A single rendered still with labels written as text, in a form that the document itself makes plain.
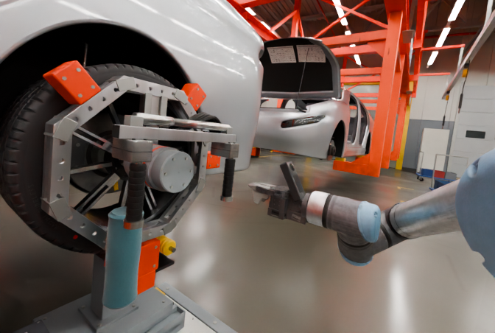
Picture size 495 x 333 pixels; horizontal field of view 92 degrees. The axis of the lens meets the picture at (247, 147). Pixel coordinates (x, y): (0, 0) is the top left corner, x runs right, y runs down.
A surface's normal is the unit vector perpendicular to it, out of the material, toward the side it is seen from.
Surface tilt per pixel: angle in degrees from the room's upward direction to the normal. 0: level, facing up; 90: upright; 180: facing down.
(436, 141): 90
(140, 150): 90
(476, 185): 111
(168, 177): 90
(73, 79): 90
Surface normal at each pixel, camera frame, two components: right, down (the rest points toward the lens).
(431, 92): -0.51, 0.00
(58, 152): 0.82, 0.12
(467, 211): -0.96, 0.26
